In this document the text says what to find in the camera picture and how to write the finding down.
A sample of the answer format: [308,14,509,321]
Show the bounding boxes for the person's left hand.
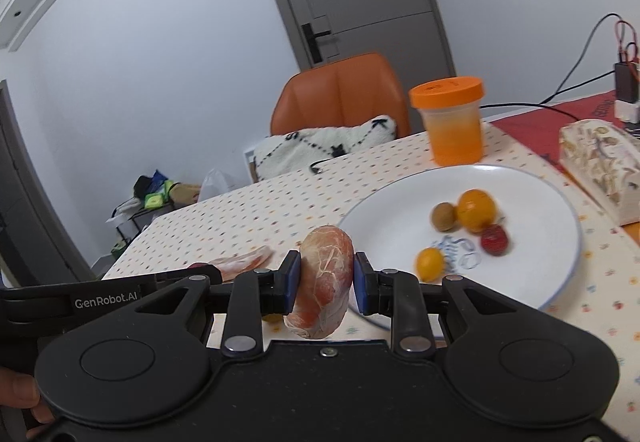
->
[0,368,56,440]

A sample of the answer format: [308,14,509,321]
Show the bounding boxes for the white plate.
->
[337,164,584,330]

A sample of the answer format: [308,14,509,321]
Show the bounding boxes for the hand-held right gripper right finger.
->
[353,251,567,356]

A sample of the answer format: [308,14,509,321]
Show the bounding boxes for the black door lock handle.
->
[301,22,332,65]

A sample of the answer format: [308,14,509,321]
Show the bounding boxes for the grey door frame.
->
[0,78,97,283]

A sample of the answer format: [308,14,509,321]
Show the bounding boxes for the red table mat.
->
[492,90,640,163]

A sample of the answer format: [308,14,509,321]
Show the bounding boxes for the green packets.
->
[144,179,176,211]

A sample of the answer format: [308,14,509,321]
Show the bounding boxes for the orange chair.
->
[270,52,412,139]

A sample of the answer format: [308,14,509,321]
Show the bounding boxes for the brown round fruit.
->
[432,202,459,232]

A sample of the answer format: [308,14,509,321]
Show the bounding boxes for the clear plastic bag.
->
[199,167,236,203]

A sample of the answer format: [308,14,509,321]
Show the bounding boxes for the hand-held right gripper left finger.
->
[75,250,303,357]

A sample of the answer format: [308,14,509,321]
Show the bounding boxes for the patterned tissue box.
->
[558,119,640,227]

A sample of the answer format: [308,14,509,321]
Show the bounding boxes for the orange lid plastic jar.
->
[409,76,485,167]

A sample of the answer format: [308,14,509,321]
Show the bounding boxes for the red cable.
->
[613,20,640,66]

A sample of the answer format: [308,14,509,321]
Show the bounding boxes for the white black patterned cushion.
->
[252,115,399,183]

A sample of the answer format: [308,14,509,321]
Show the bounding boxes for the thick peeled pomelo segment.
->
[283,224,355,340]

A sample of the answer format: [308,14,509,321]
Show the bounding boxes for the black shelf rack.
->
[112,198,174,253]

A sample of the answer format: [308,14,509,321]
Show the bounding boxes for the black power cable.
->
[480,12,640,111]

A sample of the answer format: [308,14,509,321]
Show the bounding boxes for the black power adapter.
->
[613,62,640,104]

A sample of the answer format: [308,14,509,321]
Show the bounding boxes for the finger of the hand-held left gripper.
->
[154,266,225,286]

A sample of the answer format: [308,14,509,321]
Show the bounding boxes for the large orange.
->
[456,189,498,231]

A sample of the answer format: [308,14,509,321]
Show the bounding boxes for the floral dotted tablecloth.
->
[100,119,640,442]

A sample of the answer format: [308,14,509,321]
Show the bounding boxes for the white framed brown panel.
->
[243,147,261,183]

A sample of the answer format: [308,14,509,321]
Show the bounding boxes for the white power strip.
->
[615,98,640,125]

